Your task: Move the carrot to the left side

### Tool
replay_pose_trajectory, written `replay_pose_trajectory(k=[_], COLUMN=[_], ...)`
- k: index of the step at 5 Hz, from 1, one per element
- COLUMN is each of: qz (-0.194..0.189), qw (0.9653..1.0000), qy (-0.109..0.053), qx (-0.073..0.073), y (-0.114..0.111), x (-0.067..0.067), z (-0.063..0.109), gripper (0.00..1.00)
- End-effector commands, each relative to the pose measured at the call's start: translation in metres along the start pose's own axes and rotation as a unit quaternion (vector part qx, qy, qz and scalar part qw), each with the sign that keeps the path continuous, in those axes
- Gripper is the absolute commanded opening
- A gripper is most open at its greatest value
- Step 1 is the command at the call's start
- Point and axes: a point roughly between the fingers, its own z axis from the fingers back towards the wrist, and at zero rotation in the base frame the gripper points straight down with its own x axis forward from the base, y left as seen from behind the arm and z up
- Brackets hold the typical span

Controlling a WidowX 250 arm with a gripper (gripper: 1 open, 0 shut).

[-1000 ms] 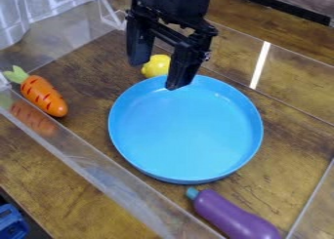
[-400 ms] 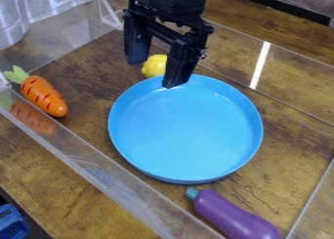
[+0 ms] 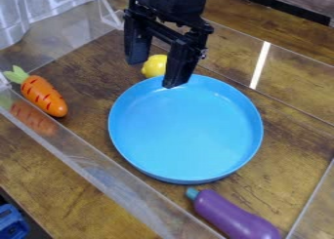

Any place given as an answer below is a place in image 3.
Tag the clear acrylic front barrier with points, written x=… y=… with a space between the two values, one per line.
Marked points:
x=170 y=221

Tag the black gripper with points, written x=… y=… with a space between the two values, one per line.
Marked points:
x=170 y=20

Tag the purple toy eggplant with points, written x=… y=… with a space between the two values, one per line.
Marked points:
x=232 y=220

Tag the clear acrylic barrier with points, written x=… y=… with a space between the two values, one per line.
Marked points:
x=170 y=221
x=272 y=70

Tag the dark wooden bar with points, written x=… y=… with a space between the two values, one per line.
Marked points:
x=294 y=10

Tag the blue round plate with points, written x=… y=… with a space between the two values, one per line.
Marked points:
x=186 y=135

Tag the orange toy carrot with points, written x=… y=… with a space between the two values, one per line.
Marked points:
x=39 y=92

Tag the blue object at corner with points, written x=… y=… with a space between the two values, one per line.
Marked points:
x=13 y=226

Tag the white sheer curtain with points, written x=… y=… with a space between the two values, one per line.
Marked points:
x=20 y=13

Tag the clear acrylic back barrier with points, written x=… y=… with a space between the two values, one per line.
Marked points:
x=272 y=70

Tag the yellow toy lemon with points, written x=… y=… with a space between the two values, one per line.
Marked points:
x=153 y=66

